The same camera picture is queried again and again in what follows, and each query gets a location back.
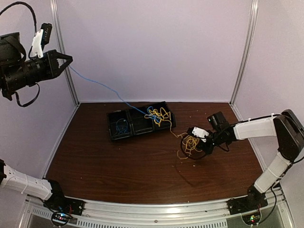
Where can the aluminium front rail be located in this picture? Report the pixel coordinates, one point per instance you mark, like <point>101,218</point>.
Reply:
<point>208,214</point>

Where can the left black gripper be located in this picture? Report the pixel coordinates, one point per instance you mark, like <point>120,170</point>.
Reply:
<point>54,71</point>

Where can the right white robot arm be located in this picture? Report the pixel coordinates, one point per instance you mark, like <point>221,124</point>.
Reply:
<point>284,131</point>

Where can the right aluminium frame post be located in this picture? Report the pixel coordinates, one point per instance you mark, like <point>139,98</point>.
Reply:
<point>252,23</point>

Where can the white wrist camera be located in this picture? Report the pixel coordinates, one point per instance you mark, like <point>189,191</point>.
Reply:
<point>197,132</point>
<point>39,41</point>

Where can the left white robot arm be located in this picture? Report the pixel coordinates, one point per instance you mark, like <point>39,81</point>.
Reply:
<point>16,72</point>

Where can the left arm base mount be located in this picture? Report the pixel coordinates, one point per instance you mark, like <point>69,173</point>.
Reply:
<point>64,212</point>

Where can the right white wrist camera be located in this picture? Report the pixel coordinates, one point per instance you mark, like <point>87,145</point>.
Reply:
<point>197,132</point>

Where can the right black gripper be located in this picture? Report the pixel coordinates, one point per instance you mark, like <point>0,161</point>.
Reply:
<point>208,150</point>

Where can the black three-compartment bin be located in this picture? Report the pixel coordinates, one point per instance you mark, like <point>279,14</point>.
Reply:
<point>140,120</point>

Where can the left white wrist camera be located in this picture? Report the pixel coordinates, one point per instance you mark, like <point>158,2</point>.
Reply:
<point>39,41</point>

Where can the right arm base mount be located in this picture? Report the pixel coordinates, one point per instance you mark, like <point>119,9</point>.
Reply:
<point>250,212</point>

